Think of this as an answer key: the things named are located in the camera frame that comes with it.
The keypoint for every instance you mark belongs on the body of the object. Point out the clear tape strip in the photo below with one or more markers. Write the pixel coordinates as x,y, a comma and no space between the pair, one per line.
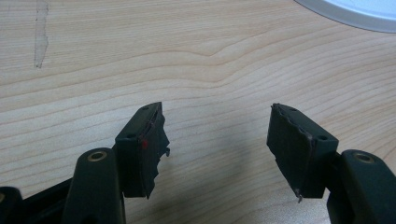
41,34

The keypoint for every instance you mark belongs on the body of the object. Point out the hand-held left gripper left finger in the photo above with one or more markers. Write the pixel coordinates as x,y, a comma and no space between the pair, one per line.
137,155

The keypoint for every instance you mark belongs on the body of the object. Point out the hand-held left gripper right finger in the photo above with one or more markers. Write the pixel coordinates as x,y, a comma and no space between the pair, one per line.
299,152

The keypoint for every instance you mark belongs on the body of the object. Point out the white round plate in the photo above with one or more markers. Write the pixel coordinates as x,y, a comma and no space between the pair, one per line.
358,11

